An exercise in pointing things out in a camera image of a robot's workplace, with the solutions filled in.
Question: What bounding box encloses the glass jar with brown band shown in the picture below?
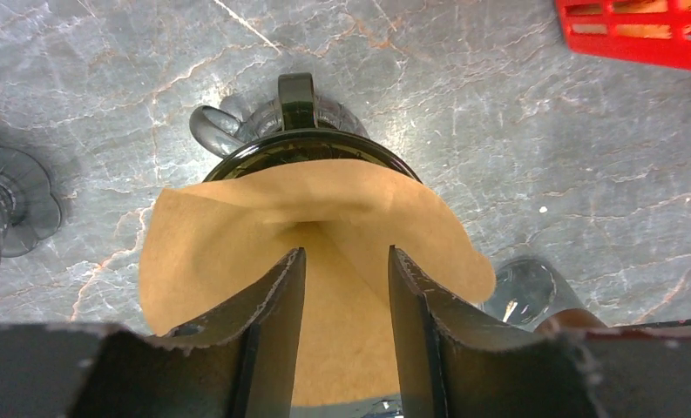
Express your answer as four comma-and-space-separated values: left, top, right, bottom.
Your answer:
482, 257, 606, 334

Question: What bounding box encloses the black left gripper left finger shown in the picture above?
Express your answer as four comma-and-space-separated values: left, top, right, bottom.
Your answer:
0, 248, 306, 417

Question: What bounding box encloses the dark green glass dripper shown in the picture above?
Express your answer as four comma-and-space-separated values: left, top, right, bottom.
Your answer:
206, 72, 418, 181

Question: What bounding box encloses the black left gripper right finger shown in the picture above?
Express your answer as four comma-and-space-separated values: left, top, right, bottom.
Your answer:
388, 247, 691, 417

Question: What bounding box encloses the clear glass server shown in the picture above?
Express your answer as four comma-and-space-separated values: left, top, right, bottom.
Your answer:
189, 94, 369, 158

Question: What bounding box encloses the brown paper coffee filter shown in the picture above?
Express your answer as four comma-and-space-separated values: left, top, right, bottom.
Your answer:
138, 158, 498, 408

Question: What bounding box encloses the red plastic basket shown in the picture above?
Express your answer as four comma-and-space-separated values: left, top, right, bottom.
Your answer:
555, 0, 691, 71

